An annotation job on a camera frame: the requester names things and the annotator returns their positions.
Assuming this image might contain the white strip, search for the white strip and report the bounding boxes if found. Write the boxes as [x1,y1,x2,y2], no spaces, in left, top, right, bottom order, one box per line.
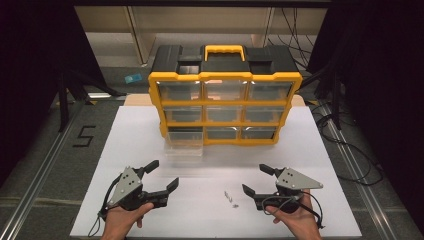
[87,92,113,100]

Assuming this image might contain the clear plastic drawer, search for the clear plastic drawer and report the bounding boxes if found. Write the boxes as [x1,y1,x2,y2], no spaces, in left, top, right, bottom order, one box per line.
[164,130,205,165]

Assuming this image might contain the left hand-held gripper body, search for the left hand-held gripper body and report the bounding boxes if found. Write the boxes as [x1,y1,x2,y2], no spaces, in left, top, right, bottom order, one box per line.
[105,165,170,212]

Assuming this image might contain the yellow black organizer box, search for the yellow black organizer box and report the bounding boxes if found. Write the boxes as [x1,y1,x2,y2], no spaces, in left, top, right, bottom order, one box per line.
[147,44,304,147]

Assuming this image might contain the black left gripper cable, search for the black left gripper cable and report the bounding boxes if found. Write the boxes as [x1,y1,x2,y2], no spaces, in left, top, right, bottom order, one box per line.
[87,173,123,238]

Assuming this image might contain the black curtain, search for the black curtain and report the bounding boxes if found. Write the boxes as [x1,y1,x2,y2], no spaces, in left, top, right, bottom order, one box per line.
[305,0,424,234]
[0,0,105,188]

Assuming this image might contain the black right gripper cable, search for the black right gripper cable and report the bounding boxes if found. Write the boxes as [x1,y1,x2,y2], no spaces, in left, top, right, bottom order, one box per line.
[262,190,326,230]

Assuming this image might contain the black floor cables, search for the black floor cables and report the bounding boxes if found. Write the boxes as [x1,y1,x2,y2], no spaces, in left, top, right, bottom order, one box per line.
[310,102,385,187]

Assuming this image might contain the black hanging cables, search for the black hanging cables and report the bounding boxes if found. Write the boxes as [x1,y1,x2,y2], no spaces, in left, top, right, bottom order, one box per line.
[266,7,316,68]

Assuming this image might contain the beige cabinet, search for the beige cabinet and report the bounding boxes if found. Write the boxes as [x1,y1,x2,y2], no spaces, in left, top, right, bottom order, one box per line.
[73,5,329,68]

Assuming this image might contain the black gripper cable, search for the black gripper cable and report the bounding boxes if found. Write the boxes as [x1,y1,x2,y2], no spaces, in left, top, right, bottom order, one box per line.
[87,173,123,238]
[262,190,326,230]

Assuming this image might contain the person's left hand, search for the person's left hand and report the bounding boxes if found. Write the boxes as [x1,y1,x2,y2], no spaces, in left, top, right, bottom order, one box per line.
[100,202,155,240]

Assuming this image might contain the black metal stand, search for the black metal stand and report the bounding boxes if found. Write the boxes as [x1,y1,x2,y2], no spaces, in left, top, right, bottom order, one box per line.
[299,61,345,132]
[55,64,128,133]

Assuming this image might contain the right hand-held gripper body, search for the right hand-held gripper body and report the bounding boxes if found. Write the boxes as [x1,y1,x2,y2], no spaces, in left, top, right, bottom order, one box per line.
[252,167,324,215]

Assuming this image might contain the blue card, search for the blue card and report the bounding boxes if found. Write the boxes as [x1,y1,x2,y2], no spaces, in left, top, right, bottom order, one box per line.
[124,73,144,85]

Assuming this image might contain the metal floor rail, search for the metal floor rail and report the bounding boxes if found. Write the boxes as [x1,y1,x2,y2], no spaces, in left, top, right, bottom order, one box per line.
[319,105,398,240]
[0,99,86,240]

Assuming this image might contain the wooden board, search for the wooden board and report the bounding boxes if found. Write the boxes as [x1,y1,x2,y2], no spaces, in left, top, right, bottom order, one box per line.
[123,93,306,108]

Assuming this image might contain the grid of clear drawers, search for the grid of clear drawers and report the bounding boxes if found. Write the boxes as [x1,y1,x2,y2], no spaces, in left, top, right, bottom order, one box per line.
[156,80,295,141]

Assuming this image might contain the person's right hand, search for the person's right hand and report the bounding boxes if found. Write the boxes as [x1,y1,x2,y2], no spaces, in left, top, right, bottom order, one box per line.
[265,189,324,240]

